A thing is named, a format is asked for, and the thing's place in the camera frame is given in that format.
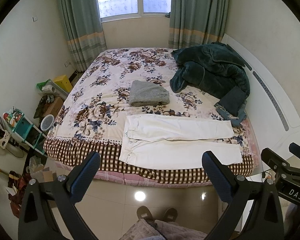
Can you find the white pants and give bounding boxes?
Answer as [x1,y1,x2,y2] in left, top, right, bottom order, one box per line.
[119,114,242,170]

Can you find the white headboard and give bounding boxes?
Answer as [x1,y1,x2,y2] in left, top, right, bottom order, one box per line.
[222,34,300,168]

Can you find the pink plaid bed sheet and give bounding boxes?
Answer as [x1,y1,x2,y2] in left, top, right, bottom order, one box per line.
[45,120,261,188]

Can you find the teal folded pillowcase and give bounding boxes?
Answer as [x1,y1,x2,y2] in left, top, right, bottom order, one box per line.
[214,87,247,127]

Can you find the teal shelf rack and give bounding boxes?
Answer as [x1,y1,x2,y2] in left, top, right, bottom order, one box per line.
[3,107,46,155]

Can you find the white round bin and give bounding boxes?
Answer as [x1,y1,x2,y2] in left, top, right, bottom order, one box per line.
[40,114,55,132]

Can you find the left grey slipper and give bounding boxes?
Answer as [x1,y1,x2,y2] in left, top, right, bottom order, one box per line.
[136,206,154,221]

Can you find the grey slipper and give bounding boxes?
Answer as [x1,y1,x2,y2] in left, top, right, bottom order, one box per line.
[136,206,154,221]
[162,207,178,223]

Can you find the right grey slipper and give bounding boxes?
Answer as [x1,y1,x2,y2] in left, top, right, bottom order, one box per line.
[162,207,178,223]

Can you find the brown cardboard box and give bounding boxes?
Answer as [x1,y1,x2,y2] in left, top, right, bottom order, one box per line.
[43,96,64,117]

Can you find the yellow box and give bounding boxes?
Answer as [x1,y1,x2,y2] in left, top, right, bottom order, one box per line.
[53,75,72,93]

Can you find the dark green plush blanket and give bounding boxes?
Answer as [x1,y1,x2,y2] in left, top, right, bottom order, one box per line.
[170,42,250,99]

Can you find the grey folded sweater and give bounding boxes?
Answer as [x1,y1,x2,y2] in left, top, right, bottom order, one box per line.
[129,80,170,107]

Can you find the right green curtain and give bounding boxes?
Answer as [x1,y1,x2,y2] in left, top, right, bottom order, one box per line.
[168,0,230,49]

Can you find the green curtain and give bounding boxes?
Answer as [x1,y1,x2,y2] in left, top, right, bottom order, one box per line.
[168,0,230,49]
[57,0,107,72]

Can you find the left green curtain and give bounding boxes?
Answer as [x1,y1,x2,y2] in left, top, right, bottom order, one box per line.
[57,0,107,72]

